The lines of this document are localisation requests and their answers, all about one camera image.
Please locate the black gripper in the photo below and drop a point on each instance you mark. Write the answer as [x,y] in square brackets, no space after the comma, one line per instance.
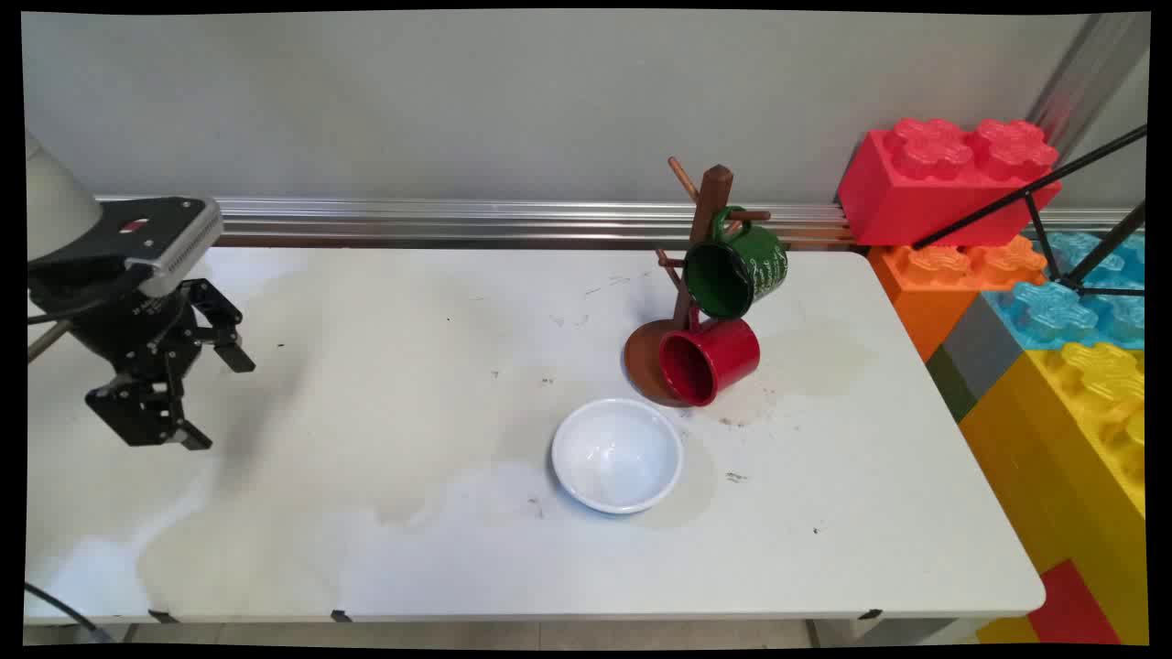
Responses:
[137,334]

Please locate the green enamel mug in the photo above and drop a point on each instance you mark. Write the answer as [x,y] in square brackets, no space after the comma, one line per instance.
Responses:
[756,265]

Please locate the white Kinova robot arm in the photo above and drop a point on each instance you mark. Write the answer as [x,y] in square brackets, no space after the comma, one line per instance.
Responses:
[57,201]

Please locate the white ceramic bowl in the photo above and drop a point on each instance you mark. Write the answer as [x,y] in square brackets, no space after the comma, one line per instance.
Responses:
[618,455]

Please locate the red enamel mug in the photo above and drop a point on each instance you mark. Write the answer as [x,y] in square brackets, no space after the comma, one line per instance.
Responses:
[730,353]

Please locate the brown wooden mug tree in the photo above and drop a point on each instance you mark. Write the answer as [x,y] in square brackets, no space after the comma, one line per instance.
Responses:
[715,194]

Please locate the orange toy block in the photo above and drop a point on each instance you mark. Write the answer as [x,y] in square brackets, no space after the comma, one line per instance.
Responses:
[929,293]

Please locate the big red toy block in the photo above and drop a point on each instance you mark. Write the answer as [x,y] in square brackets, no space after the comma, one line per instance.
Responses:
[925,197]

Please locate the dark green toy block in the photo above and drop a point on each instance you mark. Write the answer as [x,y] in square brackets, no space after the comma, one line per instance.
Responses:
[952,386]

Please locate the grey toy block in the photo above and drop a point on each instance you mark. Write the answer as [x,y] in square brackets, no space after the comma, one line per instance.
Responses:
[984,352]

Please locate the black tripod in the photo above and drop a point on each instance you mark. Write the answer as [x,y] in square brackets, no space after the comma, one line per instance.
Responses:
[1035,190]

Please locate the blue toy block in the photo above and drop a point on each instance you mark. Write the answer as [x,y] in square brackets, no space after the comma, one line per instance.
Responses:
[1053,311]

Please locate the big yellow toy block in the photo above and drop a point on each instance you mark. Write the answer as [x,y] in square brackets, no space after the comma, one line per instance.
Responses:
[1071,458]

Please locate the small red toy block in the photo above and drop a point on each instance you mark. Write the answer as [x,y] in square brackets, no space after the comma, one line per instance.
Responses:
[1071,609]

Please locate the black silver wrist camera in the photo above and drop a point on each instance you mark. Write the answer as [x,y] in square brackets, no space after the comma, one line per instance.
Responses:
[156,236]

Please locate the aluminium wall rail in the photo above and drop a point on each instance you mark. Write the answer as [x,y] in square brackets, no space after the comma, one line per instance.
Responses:
[458,220]

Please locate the aluminium corner post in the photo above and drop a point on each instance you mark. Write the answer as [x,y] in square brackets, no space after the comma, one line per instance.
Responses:
[1085,73]

